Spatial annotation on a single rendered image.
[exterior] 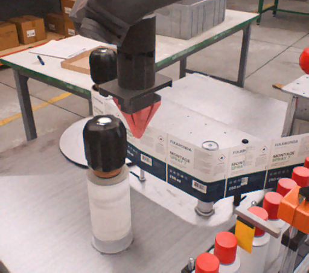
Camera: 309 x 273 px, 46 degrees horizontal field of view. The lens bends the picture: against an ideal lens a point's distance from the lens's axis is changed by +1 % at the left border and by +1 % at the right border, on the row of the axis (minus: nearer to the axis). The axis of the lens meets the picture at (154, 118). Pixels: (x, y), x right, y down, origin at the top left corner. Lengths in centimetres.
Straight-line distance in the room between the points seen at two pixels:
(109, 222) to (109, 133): 20
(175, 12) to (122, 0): 205
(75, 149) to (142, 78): 63
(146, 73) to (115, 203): 30
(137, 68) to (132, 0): 17
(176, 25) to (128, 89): 192
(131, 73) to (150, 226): 45
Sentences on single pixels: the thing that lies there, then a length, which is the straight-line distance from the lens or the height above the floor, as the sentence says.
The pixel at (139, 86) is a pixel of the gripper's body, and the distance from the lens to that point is 53.
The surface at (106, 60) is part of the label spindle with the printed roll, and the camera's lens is 102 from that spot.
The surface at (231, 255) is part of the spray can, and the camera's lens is 58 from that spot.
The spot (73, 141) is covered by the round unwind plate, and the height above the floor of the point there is 89.
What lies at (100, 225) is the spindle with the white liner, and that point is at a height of 96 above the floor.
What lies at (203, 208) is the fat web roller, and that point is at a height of 90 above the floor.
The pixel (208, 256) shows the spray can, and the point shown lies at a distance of 55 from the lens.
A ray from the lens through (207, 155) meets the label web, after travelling 80.
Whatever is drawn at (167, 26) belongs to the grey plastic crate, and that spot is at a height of 87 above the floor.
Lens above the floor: 150
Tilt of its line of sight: 29 degrees down
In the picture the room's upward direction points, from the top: straight up
